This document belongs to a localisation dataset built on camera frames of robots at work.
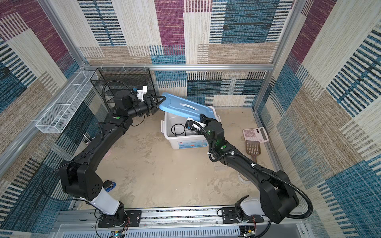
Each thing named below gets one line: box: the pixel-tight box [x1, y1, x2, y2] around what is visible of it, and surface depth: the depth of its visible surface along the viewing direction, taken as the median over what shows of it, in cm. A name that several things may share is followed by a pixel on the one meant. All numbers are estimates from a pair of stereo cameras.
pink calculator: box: [242, 126, 269, 143], surface depth 104 cm
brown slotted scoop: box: [246, 140, 261, 163], surface depth 101 cm
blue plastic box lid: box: [158, 92, 217, 120], surface depth 81 cm
